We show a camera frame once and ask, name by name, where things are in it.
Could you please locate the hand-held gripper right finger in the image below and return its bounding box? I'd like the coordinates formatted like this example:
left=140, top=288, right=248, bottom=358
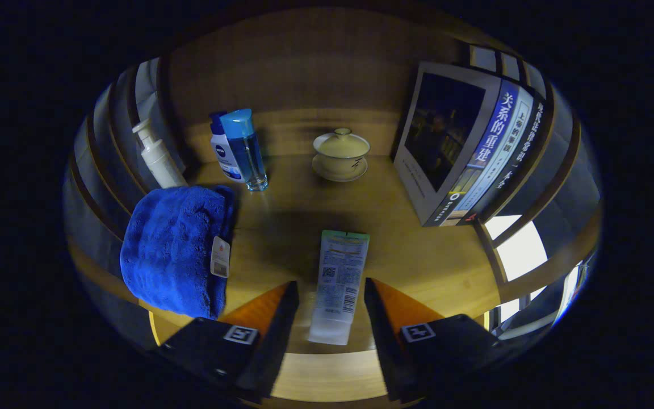
left=364, top=277, right=510, bottom=403

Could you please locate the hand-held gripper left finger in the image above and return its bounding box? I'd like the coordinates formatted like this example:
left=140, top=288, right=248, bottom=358
left=153, top=280, right=300, bottom=404

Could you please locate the white squeeze tube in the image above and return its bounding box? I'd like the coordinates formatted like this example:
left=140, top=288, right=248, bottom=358
left=308, top=229, right=371, bottom=346

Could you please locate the wooden countertop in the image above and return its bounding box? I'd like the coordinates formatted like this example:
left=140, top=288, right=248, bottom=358
left=68, top=153, right=502, bottom=405

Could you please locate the wooden cabinet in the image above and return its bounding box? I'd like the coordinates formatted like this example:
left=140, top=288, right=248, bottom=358
left=63, top=6, right=603, bottom=407

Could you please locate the blue towel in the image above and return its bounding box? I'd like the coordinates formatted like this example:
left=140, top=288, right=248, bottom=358
left=120, top=185, right=236, bottom=320

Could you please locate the beige saucer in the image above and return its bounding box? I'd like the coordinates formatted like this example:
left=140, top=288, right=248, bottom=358
left=312, top=155, right=368, bottom=182

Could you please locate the beige lidded teacup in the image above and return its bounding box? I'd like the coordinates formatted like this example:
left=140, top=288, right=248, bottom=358
left=313, top=128, right=371, bottom=176

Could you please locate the white bottle with blue cap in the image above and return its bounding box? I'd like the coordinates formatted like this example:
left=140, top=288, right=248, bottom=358
left=209, top=111, right=244, bottom=183

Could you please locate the clear blue bottle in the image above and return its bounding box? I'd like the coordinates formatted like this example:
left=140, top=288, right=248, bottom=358
left=220, top=108, right=269, bottom=192

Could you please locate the white pump bottle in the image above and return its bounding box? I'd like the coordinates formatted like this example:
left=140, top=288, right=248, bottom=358
left=132, top=118, right=188, bottom=189

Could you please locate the blue spine book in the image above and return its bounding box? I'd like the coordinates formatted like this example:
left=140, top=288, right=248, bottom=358
left=392, top=61, right=521, bottom=227

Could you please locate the black spine book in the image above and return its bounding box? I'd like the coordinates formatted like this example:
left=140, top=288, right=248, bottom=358
left=466, top=98, right=549, bottom=225

